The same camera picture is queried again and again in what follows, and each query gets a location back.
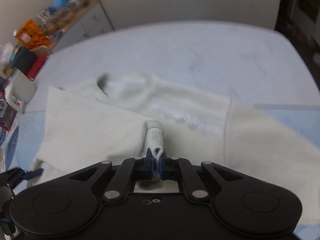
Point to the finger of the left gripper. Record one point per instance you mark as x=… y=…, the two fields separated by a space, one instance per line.
x=29 y=175

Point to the cream white sweatshirt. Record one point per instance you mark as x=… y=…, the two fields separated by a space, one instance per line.
x=118 y=117

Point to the red flat case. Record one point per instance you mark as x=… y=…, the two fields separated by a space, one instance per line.
x=38 y=64

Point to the dark green box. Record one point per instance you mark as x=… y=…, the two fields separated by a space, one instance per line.
x=23 y=60

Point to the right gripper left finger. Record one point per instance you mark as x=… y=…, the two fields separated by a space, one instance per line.
x=124 y=176

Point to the red snack bag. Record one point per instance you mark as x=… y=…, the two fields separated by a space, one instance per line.
x=7 y=114

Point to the white drawer cabinet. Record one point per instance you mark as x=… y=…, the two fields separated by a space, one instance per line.
x=89 y=22

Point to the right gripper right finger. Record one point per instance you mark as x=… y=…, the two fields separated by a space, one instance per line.
x=182 y=171

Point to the orange snack package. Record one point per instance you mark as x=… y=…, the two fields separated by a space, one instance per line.
x=31 y=36

